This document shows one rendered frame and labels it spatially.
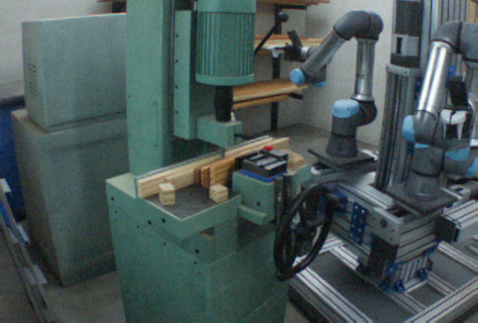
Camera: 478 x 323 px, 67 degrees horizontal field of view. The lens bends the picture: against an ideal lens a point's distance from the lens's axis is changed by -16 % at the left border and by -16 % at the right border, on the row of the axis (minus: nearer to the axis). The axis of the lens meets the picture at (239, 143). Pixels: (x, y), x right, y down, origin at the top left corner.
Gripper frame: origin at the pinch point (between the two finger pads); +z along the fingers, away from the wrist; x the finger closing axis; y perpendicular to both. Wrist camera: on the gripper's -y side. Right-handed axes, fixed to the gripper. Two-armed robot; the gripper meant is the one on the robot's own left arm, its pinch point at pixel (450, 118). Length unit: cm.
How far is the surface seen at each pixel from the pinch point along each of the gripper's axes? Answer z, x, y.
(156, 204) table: 21, 72, 24
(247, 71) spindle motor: -11, 62, -8
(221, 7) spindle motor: -3, 63, -28
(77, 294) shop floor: 10, 170, 103
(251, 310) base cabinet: -7, 65, 76
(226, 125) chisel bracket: -7, 69, 8
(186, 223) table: 21, 61, 27
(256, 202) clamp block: 1, 54, 27
